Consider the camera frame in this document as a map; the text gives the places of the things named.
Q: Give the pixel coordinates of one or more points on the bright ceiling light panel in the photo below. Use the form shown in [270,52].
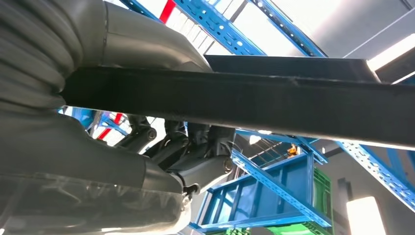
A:
[364,217]
[392,52]

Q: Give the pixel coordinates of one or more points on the green plastic crate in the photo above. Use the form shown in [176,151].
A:
[291,231]
[322,194]

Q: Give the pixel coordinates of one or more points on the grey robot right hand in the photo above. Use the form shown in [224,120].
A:
[81,168]

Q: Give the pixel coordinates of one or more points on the blue metal shelf rack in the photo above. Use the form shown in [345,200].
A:
[223,28]

